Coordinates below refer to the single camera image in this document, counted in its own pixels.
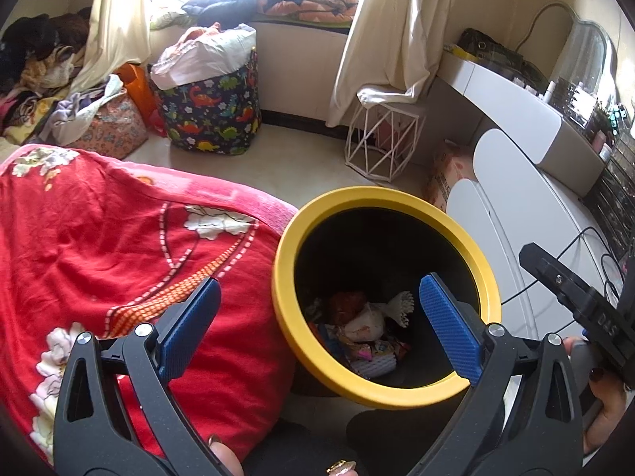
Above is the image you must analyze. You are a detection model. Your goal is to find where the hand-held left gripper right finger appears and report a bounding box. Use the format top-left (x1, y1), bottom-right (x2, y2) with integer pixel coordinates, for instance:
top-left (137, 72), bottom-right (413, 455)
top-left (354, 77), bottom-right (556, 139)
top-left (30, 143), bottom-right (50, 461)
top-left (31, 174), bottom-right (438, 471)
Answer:
top-left (409, 273), bottom-right (583, 476)

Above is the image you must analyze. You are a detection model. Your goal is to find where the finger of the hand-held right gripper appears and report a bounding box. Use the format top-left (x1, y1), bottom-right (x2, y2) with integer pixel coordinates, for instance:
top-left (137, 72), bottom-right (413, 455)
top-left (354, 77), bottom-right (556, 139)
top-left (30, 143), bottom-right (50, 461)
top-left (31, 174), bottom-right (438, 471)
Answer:
top-left (518, 243), bottom-right (593, 303)

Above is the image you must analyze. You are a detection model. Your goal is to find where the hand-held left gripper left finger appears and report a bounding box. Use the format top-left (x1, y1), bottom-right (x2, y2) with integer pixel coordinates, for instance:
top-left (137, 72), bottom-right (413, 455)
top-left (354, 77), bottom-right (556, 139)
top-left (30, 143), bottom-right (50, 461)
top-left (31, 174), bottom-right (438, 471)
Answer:
top-left (52, 276), bottom-right (222, 476)

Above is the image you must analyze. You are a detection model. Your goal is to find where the small white foam net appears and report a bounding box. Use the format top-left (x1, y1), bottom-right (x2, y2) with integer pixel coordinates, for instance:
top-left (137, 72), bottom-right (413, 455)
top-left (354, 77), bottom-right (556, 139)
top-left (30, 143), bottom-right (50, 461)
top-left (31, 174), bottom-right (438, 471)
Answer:
top-left (386, 291), bottom-right (416, 329)

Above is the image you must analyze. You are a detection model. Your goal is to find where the colourful candy wrapper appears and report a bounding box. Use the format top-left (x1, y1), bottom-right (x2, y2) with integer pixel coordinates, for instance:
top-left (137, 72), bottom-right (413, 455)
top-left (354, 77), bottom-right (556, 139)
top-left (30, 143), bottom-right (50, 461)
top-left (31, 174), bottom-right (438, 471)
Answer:
top-left (350, 338), bottom-right (408, 362)

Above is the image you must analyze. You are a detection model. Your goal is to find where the white paper wad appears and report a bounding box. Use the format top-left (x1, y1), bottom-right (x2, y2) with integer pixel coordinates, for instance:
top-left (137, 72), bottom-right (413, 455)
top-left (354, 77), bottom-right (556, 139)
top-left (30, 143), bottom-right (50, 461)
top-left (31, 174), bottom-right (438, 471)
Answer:
top-left (346, 306), bottom-right (386, 341)

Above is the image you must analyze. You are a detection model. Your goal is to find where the white foam net bundle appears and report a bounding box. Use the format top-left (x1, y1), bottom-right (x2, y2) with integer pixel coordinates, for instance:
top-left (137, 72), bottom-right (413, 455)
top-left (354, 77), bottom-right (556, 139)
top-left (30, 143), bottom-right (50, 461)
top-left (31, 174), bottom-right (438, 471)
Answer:
top-left (354, 356), bottom-right (398, 376)

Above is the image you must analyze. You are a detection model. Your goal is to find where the brown wrapper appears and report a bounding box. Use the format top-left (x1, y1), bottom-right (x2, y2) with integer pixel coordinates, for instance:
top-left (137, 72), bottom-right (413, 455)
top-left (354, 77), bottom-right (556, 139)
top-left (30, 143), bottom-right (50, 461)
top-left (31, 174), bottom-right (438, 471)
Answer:
top-left (326, 291), bottom-right (369, 324)

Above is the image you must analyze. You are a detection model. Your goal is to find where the yellow-rimmed black trash bin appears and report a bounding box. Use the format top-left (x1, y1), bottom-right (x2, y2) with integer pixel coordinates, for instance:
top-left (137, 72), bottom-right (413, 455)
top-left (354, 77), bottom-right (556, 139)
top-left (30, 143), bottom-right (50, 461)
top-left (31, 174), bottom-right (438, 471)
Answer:
top-left (271, 185), bottom-right (503, 410)

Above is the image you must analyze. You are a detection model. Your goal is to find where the person's right hand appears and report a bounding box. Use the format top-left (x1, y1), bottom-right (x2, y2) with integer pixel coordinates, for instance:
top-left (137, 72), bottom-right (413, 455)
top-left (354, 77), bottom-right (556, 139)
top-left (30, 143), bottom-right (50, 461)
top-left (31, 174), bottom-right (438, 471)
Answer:
top-left (563, 336), bottom-right (633, 456)

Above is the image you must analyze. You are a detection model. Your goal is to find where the person's left hand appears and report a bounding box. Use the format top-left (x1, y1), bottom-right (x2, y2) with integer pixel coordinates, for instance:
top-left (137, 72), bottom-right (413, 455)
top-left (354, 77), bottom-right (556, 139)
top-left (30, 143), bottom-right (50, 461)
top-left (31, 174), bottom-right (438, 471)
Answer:
top-left (207, 434), bottom-right (359, 476)

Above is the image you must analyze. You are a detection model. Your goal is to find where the white rounded dresser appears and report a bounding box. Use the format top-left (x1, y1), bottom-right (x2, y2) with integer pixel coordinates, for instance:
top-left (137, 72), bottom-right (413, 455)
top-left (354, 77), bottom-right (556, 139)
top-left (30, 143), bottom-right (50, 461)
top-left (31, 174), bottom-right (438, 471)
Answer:
top-left (446, 128), bottom-right (635, 359)

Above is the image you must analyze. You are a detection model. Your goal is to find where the black drawer organizer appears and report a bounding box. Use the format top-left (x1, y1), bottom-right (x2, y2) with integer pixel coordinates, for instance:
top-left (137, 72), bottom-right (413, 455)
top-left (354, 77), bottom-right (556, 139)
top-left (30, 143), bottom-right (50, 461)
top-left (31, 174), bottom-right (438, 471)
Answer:
top-left (582, 133), bottom-right (635, 259)

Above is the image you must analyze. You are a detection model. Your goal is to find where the red floral blanket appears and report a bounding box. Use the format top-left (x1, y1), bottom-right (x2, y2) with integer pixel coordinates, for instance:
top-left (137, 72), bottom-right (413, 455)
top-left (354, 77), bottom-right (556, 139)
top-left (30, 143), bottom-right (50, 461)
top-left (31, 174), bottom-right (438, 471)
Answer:
top-left (0, 143), bottom-right (299, 468)

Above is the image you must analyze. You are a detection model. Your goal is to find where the orange printed cardboard box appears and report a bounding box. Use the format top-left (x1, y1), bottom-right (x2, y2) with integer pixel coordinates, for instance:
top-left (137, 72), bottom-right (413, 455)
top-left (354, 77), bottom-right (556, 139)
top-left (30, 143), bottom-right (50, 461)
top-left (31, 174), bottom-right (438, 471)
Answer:
top-left (423, 141), bottom-right (475, 210)

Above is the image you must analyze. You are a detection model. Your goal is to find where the clear acrylic organizer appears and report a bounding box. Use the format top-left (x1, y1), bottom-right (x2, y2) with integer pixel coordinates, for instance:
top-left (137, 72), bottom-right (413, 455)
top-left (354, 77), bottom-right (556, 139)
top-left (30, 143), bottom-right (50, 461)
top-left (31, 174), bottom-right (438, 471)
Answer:
top-left (548, 75), bottom-right (604, 133)

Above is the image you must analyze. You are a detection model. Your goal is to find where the white vanity desk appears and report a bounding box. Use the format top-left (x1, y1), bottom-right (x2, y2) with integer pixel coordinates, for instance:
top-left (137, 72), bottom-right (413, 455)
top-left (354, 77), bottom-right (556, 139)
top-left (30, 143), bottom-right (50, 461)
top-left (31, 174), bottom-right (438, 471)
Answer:
top-left (439, 52), bottom-right (604, 198)

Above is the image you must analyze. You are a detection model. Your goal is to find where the orange paisley fabric bag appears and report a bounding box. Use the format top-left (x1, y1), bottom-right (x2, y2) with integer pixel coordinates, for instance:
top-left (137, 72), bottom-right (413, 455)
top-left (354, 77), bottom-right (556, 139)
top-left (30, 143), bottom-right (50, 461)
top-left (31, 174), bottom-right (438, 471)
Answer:
top-left (66, 94), bottom-right (150, 161)

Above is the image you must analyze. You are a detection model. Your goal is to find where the dinosaur print laundry basket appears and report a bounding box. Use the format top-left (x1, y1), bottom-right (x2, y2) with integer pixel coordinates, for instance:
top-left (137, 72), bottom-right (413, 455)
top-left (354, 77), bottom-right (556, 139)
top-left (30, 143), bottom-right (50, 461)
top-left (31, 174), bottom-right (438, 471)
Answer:
top-left (151, 48), bottom-right (263, 156)

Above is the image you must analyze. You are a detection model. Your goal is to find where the dark camouflage bag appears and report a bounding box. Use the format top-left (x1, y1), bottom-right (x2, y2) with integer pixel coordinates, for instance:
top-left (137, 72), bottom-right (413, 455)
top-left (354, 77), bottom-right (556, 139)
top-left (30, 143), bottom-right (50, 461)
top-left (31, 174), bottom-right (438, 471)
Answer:
top-left (456, 28), bottom-right (552, 88)

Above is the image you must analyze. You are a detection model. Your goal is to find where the wavy-edged vanity mirror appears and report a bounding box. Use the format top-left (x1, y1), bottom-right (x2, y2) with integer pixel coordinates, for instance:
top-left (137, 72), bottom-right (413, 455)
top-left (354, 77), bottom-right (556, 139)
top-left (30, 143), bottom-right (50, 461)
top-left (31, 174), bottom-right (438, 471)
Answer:
top-left (515, 2), bottom-right (619, 106)

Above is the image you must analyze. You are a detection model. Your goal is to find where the yellow box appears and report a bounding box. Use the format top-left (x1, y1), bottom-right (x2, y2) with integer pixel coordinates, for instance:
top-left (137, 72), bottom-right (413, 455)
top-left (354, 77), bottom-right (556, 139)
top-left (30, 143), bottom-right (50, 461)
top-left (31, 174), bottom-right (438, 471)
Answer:
top-left (443, 42), bottom-right (480, 61)

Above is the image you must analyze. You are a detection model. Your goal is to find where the lavender and white cloth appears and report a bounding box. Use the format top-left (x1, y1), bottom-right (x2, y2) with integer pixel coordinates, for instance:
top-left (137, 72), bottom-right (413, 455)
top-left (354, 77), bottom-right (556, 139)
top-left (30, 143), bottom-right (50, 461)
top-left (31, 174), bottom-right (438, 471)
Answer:
top-left (46, 74), bottom-right (126, 146)

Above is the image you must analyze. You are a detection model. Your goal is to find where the brown floral blanket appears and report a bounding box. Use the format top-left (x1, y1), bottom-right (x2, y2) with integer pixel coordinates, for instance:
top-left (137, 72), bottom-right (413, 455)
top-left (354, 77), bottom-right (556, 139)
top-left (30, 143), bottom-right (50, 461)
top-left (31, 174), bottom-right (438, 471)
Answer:
top-left (0, 93), bottom-right (66, 146)

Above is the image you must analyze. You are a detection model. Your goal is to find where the white cloth bundle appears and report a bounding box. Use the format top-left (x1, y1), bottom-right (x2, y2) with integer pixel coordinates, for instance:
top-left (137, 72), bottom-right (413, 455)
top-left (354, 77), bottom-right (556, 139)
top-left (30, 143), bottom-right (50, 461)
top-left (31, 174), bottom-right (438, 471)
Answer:
top-left (150, 23), bottom-right (258, 89)

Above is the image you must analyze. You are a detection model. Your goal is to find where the white window seat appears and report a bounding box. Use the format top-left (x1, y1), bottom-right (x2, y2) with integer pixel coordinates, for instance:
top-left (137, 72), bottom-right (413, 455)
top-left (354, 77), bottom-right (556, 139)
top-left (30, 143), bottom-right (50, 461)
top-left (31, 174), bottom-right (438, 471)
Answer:
top-left (247, 19), bottom-right (359, 128)

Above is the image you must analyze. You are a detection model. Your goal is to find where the cream curtain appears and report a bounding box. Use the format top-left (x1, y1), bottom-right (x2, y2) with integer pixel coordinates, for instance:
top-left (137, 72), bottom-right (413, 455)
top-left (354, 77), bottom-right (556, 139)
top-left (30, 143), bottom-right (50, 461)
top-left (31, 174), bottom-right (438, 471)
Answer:
top-left (69, 0), bottom-right (173, 93)
top-left (326, 0), bottom-right (466, 128)

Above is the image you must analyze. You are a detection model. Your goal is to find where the pink cloth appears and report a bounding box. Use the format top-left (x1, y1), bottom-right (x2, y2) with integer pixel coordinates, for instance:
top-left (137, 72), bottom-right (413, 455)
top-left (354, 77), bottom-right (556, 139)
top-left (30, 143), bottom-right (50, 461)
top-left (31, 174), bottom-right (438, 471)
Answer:
top-left (183, 22), bottom-right (225, 44)

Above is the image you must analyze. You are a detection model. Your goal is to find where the light green pillow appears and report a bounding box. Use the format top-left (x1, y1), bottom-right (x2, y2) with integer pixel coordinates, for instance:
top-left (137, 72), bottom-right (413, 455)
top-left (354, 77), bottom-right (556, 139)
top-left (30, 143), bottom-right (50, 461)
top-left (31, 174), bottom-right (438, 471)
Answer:
top-left (148, 7), bottom-right (200, 31)

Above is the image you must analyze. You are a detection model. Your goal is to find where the dark puffer jacket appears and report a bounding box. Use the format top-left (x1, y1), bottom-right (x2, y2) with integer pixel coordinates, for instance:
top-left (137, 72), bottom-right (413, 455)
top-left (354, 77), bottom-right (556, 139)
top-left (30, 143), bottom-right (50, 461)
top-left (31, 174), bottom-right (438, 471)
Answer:
top-left (181, 0), bottom-right (265, 24)

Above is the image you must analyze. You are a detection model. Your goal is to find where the pile of dark clothes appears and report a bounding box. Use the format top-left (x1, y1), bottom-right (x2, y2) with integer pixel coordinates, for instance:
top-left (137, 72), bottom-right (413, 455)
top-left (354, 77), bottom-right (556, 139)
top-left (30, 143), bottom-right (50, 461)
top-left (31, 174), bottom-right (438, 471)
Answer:
top-left (0, 7), bottom-right (96, 76)

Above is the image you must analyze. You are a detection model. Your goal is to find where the orange patterned quilt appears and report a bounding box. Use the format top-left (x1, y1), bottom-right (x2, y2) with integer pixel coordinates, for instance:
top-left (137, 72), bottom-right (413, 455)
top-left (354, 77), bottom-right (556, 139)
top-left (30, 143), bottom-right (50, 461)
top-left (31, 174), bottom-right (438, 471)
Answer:
top-left (260, 0), bottom-right (360, 25)

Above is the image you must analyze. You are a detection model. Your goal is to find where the black cable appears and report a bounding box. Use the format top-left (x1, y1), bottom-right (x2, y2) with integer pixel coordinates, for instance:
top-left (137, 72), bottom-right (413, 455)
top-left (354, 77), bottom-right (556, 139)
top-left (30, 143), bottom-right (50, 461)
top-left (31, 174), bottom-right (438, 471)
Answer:
top-left (500, 227), bottom-right (635, 304)

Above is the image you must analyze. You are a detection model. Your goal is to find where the white wire stool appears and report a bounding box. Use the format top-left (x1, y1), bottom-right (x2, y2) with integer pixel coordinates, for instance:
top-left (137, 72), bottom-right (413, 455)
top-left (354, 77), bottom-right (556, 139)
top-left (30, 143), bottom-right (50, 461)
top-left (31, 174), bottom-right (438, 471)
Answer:
top-left (345, 86), bottom-right (429, 182)

